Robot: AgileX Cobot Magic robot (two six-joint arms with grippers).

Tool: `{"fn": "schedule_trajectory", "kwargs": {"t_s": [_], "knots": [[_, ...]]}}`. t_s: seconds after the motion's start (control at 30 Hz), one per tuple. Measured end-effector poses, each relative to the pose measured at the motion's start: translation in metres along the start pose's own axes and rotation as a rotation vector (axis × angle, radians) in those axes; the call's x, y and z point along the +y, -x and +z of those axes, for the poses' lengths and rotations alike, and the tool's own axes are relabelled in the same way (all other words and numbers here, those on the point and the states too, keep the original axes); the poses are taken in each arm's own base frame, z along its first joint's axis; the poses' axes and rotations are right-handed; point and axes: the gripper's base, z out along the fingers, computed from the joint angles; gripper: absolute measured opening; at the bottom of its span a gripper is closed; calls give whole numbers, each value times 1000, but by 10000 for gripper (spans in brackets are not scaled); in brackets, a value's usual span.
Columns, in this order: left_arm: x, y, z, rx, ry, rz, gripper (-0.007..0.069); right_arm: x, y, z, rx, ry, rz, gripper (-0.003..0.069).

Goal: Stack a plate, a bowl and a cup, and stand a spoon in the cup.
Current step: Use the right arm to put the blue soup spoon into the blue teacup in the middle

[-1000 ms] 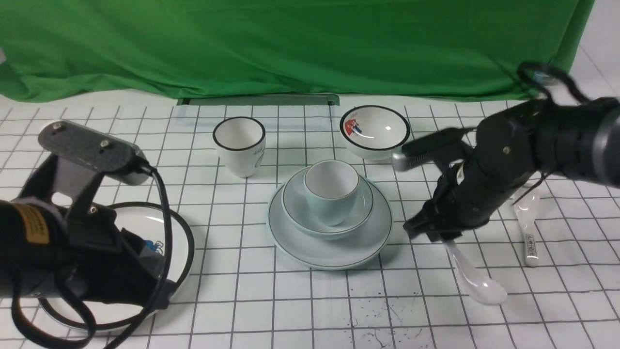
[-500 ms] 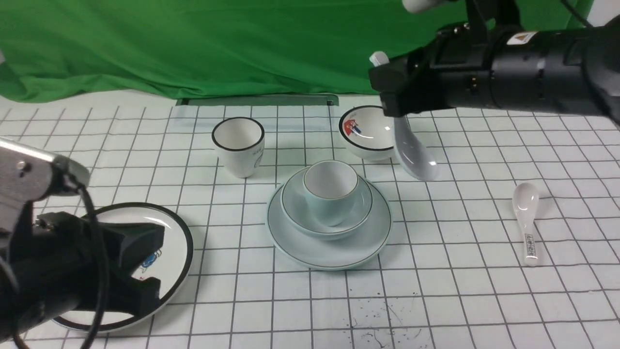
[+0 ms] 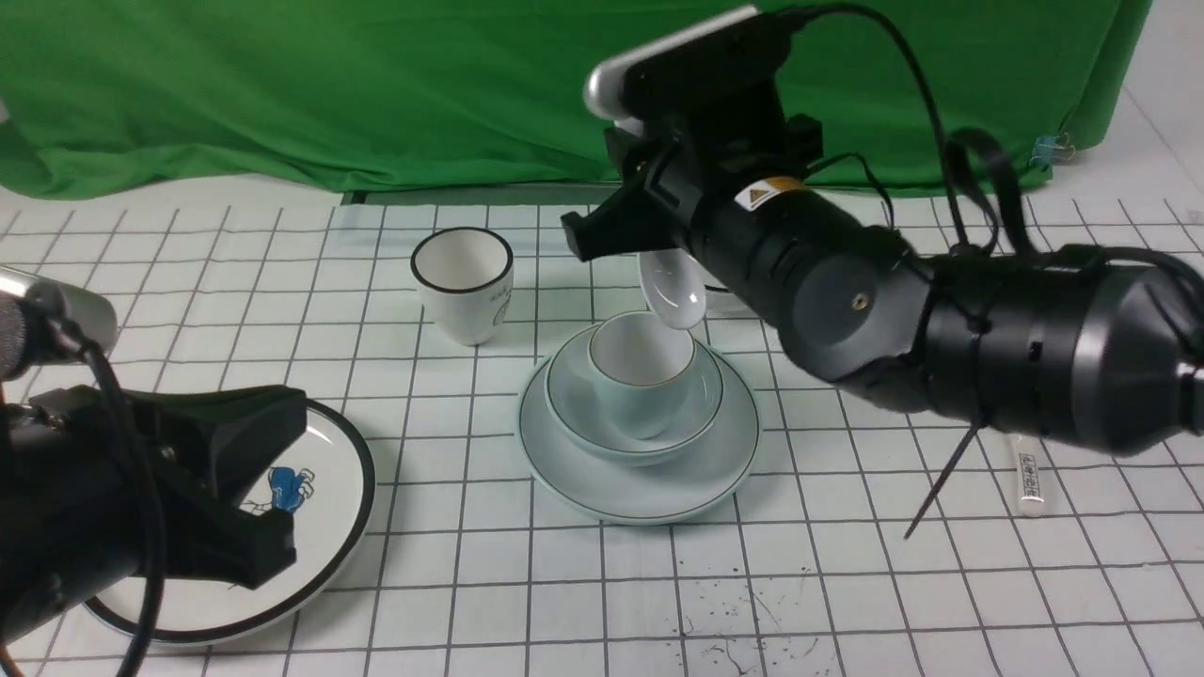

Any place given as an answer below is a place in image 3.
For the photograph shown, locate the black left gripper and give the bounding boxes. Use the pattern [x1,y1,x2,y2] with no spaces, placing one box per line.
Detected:
[2,385,307,604]

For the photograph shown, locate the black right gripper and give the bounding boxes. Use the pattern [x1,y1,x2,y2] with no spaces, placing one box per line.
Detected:
[561,83,927,320]

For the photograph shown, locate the plain white ceramic spoon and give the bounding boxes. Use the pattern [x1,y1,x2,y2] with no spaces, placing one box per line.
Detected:
[636,248,708,330]

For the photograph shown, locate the pale blue cup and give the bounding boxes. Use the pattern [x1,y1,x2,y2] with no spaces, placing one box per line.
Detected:
[586,311,700,440]

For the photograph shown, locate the pale blue bowl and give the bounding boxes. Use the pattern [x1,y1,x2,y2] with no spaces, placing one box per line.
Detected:
[545,325,725,467]

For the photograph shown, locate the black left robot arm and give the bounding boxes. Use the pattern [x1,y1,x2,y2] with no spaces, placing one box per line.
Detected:
[1,385,307,642]

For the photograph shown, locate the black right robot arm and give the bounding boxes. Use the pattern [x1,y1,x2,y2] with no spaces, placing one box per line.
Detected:
[561,86,1202,455]

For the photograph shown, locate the cartoon plate black rim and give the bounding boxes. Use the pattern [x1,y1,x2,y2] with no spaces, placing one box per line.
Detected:
[79,400,376,646]

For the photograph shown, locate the white bowl black rim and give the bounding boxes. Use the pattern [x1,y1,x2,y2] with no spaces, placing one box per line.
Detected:
[700,270,759,320]

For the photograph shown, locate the white cup black rim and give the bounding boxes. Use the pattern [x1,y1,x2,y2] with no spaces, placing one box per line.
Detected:
[411,226,515,346]

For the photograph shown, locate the white grid tablecloth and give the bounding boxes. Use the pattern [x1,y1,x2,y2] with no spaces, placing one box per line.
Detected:
[2,186,1202,676]

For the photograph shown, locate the pale blue plate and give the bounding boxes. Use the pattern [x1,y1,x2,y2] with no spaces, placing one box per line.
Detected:
[515,352,762,526]

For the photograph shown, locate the green backdrop cloth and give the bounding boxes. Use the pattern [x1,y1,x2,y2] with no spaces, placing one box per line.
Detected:
[1,1,1149,198]

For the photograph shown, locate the blue binder clip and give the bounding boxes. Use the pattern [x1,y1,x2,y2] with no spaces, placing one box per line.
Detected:
[1029,133,1078,167]

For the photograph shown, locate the white spoon with label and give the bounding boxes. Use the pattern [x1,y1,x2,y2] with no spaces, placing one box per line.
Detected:
[1005,432,1049,517]

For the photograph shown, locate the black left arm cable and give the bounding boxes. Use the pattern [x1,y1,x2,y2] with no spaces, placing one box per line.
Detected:
[28,287,169,677]

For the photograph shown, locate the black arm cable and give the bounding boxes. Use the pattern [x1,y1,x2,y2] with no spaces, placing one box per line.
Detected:
[781,2,998,255]
[28,287,169,677]

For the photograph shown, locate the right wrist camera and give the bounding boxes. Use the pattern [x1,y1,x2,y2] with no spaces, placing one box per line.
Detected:
[583,5,792,120]

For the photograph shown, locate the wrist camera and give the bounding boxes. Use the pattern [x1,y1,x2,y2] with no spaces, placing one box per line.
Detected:
[583,5,792,120]
[1,265,118,382]

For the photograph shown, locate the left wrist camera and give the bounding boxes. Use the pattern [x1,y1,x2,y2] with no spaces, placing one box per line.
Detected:
[1,265,118,382]

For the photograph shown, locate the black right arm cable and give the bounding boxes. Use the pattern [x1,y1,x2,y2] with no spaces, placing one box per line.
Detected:
[781,2,998,255]

